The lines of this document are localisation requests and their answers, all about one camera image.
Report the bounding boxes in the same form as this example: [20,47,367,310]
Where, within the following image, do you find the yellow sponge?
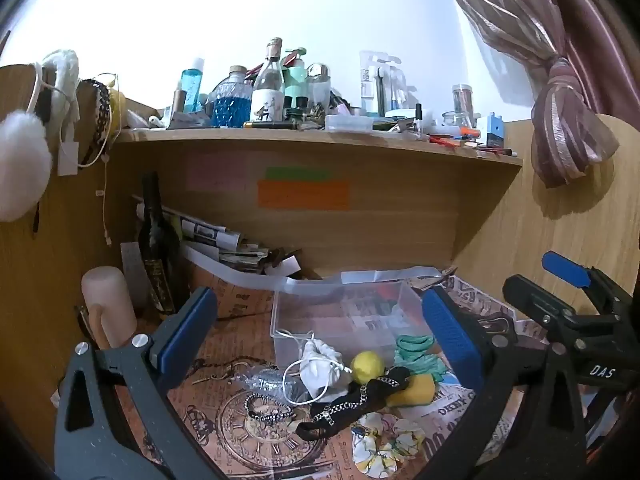
[386,374,436,408]

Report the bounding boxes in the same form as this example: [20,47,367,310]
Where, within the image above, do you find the green scrunchie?
[394,335,448,382]

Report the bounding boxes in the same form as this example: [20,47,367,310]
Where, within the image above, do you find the black gold-trimmed headband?
[295,366,411,442]

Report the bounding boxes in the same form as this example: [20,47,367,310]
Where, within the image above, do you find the yellow felt ball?
[349,350,385,385]

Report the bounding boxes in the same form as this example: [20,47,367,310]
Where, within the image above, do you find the white drawstring pouch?
[277,330,352,406]

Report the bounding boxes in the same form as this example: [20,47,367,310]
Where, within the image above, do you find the floral white scrunchie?
[350,412,425,479]

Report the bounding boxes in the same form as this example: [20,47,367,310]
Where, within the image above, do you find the newspaper print table mat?
[114,274,547,480]

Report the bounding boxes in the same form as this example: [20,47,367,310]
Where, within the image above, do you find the cream ceramic mug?
[81,266,138,349]

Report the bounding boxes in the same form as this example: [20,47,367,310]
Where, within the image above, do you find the clear plastic storage box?
[270,281,432,368]

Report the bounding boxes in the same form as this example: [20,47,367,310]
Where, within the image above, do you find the paper box of rolled papers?
[162,206,308,292]

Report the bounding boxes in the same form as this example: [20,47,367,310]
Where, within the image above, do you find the dark glass bottle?
[138,172,189,316]

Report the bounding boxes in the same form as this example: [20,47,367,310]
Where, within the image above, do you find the small glass jar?
[452,84,474,128]

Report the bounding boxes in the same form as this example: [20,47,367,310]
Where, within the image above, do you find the wooden shelf board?
[116,128,523,167]

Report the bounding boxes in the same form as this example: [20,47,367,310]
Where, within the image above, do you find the pink striped curtain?
[456,0,639,188]

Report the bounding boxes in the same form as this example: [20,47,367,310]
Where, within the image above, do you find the pink sticky note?
[186,151,248,193]

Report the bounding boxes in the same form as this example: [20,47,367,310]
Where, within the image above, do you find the white fluffy earmuffs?
[1,50,80,222]

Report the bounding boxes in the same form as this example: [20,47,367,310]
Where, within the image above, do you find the clear packaged item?
[359,51,418,117]

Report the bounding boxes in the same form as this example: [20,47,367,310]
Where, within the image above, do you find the orange sticky note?
[257,180,350,211]

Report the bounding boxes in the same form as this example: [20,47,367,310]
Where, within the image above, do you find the green sticky note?
[264,166,332,182]

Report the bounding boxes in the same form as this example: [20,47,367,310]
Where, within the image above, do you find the black studded headband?
[78,78,112,165]

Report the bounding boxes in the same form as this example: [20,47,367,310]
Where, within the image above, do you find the blue liquid round bottle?
[208,65,253,129]

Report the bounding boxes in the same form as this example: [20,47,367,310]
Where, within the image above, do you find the light blue tall bottle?
[180,58,204,113]

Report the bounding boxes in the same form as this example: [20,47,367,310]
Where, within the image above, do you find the clear glass corked bottle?
[250,37,284,122]

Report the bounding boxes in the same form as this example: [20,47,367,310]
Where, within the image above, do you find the mint green spray bottle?
[282,47,309,108]

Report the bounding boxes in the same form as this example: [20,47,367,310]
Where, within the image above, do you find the black cord necklace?
[188,356,274,386]

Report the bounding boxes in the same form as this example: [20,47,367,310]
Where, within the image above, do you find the black white beaded bracelet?
[243,390,296,426]

